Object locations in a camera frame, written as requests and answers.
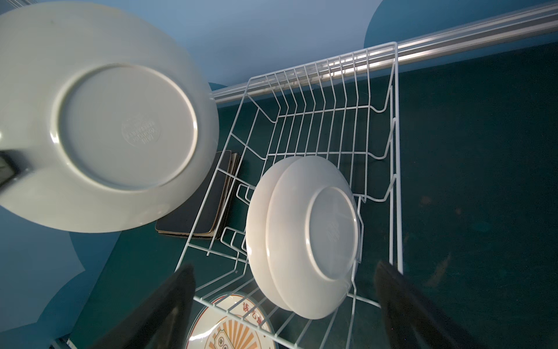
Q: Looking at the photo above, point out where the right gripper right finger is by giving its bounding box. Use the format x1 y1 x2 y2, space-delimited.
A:
374 260 484 348

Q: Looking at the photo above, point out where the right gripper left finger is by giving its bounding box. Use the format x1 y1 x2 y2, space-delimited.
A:
92 265 196 348

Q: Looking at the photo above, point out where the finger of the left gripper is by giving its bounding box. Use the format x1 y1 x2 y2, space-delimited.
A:
1 150 21 191

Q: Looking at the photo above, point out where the white round plate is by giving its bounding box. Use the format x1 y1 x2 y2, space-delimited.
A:
1 1 219 234
186 294 278 348
266 156 359 319
246 156 302 311

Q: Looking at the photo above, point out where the white wire dish rack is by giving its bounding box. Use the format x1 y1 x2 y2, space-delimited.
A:
179 64 404 348

